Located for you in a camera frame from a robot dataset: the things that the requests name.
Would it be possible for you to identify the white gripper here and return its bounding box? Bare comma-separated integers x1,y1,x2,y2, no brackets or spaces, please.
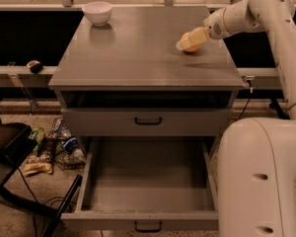
176,3,254,51

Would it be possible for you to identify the orange fruit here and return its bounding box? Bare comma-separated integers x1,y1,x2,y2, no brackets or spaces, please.
182,32,201,53

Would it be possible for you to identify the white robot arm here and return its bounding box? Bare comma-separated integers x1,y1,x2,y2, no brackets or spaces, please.
177,0,296,237

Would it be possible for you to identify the grey drawer cabinet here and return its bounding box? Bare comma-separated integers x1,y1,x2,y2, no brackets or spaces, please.
47,5,245,150

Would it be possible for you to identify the grey closed upper drawer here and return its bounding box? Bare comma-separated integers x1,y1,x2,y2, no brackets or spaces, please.
62,109,232,136

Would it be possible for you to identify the grey open lower drawer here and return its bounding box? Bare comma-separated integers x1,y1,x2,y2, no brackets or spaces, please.
61,136,218,233

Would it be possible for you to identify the white ceramic bowl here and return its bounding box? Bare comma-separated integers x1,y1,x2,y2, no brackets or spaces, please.
82,2,112,26

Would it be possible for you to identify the black yellow tape measure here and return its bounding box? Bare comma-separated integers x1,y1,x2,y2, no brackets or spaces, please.
27,60,43,74

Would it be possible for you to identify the snack bag on floor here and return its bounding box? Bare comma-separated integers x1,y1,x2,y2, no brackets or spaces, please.
23,126,56,176

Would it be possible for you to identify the black power adapter cable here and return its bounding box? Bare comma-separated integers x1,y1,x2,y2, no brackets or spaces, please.
237,92,253,120

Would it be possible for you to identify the wire basket with items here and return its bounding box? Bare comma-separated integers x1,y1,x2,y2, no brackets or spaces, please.
48,118,86,170

